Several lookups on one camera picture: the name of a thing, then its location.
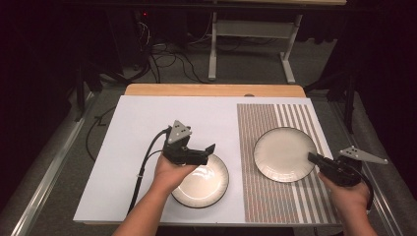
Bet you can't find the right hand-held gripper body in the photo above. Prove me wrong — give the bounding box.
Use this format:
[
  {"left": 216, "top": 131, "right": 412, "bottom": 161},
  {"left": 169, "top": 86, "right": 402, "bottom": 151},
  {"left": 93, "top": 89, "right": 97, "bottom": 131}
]
[{"left": 316, "top": 146, "right": 389, "bottom": 188}]

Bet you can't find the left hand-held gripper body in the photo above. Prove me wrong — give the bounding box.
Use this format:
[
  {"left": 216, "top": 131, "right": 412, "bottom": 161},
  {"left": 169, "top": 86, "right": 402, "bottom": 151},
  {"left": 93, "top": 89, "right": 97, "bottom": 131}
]
[{"left": 161, "top": 119, "right": 209, "bottom": 166}]

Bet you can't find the white plate with dark rim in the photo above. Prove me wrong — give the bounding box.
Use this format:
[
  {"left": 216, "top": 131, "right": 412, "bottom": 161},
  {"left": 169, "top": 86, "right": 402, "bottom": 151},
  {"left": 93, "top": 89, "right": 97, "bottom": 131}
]
[
  {"left": 170, "top": 153, "right": 230, "bottom": 209},
  {"left": 253, "top": 126, "right": 319, "bottom": 184}
]

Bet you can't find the person's right hand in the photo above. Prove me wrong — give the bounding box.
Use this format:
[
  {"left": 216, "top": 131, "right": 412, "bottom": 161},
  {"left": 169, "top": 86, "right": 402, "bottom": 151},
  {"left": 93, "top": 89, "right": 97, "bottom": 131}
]
[{"left": 318, "top": 171, "right": 372, "bottom": 214}]

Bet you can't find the person's left hand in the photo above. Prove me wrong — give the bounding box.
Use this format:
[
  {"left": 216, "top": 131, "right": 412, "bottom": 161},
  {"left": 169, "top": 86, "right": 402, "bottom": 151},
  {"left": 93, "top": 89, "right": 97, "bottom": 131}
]
[{"left": 153, "top": 153, "right": 200, "bottom": 195}]

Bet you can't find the white table sheet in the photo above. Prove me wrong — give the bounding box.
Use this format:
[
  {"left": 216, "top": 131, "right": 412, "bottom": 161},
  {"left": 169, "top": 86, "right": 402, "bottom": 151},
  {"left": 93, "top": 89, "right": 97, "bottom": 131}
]
[{"left": 72, "top": 94, "right": 342, "bottom": 226}]

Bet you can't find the wooden table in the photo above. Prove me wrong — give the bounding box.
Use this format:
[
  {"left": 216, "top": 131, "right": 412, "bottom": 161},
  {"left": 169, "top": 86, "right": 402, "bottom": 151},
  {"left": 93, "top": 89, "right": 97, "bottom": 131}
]
[{"left": 124, "top": 83, "right": 308, "bottom": 98}]

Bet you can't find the black stand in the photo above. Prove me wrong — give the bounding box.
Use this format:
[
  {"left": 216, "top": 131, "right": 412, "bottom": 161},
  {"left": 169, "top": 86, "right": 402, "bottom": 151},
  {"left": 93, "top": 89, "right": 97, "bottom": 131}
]
[
  {"left": 304, "top": 70, "right": 359, "bottom": 135},
  {"left": 73, "top": 60, "right": 104, "bottom": 123}
]

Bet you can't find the striped placemat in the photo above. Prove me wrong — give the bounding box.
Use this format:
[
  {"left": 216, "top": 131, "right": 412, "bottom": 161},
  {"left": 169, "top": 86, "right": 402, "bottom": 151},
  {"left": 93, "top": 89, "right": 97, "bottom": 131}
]
[{"left": 236, "top": 103, "right": 340, "bottom": 225}]

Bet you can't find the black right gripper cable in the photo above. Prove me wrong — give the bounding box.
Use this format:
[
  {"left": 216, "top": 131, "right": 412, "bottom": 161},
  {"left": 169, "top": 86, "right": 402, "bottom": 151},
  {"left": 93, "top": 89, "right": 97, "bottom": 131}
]
[{"left": 352, "top": 165, "right": 376, "bottom": 212}]

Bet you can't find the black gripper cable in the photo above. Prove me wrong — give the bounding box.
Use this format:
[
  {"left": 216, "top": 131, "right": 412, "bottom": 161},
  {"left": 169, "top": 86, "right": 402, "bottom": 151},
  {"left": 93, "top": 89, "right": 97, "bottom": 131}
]
[
  {"left": 127, "top": 127, "right": 172, "bottom": 214},
  {"left": 352, "top": 165, "right": 376, "bottom": 212}
]

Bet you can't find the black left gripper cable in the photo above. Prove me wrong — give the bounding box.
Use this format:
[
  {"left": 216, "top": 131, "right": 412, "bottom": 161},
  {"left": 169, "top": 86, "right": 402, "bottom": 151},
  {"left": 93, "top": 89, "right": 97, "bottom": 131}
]
[{"left": 127, "top": 127, "right": 172, "bottom": 214}]

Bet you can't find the aluminium floor rail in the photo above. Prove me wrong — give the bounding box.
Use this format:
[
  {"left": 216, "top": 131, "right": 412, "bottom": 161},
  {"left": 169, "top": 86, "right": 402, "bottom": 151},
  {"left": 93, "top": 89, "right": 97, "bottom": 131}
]
[
  {"left": 0, "top": 92, "right": 97, "bottom": 236},
  {"left": 328, "top": 101, "right": 417, "bottom": 236}
]

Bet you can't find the thin black floor cable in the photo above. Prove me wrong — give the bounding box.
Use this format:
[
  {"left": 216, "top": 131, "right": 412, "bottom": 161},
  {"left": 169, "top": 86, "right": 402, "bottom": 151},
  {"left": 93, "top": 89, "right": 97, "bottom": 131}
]
[{"left": 86, "top": 106, "right": 116, "bottom": 162}]

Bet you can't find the bundle of floor cables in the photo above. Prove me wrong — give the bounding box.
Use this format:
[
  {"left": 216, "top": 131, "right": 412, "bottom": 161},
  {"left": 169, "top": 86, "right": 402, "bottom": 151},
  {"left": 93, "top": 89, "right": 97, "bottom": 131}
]
[{"left": 136, "top": 19, "right": 210, "bottom": 85}]

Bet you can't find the white metal desk frame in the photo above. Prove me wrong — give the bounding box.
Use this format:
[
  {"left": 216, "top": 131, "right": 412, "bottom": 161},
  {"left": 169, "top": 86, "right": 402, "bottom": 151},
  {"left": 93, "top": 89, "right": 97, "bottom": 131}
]
[{"left": 208, "top": 11, "right": 304, "bottom": 85}]

